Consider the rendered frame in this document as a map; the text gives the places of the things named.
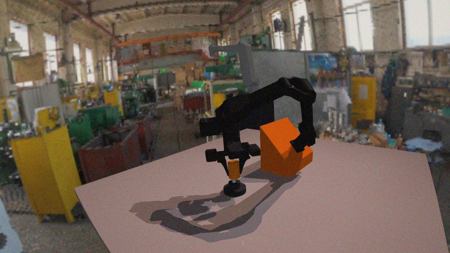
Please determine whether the orange knob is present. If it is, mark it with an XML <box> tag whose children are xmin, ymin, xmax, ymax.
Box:
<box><xmin>228</xmin><ymin>160</ymin><xmax>240</xmax><ymax>180</ymax></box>

